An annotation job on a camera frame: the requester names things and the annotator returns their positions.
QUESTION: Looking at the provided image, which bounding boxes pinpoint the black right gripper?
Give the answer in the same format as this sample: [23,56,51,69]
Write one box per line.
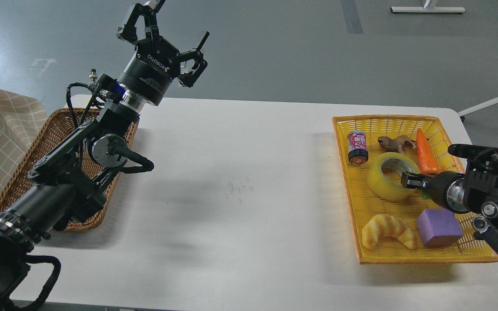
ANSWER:
[401,171,465,214]

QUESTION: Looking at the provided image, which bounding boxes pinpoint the white stand base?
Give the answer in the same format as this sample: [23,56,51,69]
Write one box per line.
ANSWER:
[390,0,466,14]

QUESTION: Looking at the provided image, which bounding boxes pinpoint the orange toy carrot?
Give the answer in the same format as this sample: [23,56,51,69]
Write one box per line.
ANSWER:
[415,129,441,175]

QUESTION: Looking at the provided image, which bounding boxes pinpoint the small red drink can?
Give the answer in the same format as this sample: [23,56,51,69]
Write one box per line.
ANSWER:
[347,130,368,165]

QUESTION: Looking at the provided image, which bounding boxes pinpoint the brown toy frog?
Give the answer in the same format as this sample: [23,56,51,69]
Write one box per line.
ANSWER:
[377,135,417,154]

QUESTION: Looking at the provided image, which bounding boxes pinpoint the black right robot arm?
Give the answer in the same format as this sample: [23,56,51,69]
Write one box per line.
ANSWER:
[401,144,498,254]

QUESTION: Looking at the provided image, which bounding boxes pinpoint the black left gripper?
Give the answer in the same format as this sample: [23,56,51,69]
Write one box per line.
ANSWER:
[116,0,210,107]

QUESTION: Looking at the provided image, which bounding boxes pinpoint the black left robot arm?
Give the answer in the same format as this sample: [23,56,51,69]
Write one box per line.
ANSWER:
[0,0,210,311]

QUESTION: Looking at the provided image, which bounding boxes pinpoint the purple foam block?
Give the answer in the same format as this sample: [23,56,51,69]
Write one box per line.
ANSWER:
[416,209,464,248]

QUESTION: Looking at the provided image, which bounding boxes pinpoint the toy croissant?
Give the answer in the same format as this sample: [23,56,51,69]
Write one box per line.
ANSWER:
[361,214,418,250]

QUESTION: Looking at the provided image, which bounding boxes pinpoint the yellow tape roll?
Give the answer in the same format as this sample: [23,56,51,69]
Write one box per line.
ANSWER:
[366,152,420,202]

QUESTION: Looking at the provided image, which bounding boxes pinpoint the yellow plastic basket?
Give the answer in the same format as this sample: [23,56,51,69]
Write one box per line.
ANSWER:
[332,114,498,264]

